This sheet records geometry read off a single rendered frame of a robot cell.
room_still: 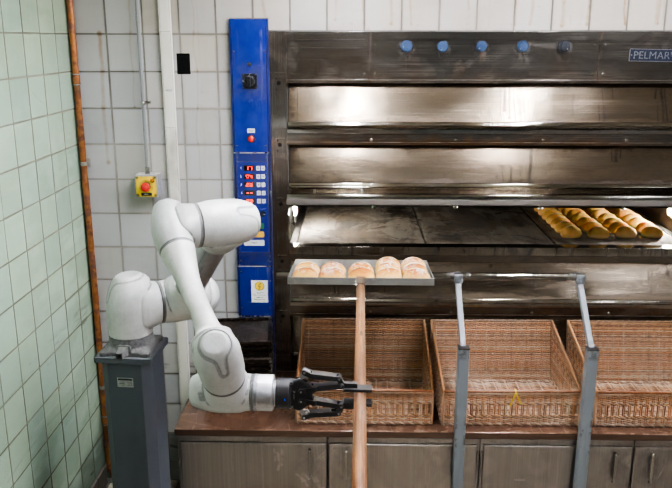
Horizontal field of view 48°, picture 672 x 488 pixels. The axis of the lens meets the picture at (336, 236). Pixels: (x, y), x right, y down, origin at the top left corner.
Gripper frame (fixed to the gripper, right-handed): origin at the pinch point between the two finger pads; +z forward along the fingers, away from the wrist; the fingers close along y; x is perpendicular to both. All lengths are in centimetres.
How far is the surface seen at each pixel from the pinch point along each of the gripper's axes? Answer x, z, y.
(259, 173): -149, -44, -32
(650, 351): -150, 130, 45
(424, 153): -156, 26, -41
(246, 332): -128, -47, 33
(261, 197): -150, -44, -21
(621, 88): -157, 108, -70
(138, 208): -152, -98, -15
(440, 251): -155, 35, 2
